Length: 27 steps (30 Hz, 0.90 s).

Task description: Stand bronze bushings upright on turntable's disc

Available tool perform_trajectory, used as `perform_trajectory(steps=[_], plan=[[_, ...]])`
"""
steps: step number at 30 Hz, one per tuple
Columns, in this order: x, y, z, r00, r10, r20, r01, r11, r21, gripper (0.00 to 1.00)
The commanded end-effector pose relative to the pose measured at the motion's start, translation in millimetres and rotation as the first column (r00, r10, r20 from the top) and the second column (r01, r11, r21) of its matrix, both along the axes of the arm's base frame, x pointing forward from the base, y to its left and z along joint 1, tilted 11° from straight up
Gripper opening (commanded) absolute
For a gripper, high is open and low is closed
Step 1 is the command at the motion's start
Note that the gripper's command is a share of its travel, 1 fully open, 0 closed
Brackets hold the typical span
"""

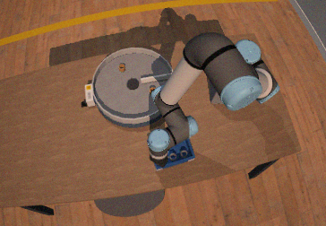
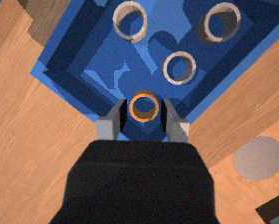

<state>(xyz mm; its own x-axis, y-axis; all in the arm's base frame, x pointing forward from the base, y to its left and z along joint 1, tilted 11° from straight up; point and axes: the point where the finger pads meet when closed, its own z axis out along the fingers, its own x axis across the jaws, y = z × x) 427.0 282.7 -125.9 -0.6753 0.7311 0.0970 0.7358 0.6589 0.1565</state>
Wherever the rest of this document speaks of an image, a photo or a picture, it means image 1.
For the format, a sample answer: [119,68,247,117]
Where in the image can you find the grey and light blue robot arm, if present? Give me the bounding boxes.
[148,32,279,157]

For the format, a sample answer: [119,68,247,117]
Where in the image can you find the blue crate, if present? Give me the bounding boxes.
[154,139,195,171]

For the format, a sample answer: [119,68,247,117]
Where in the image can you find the grey round turntable disc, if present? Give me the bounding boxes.
[81,48,173,128]

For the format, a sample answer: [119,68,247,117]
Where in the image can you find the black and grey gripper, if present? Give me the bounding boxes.
[150,149,170,168]

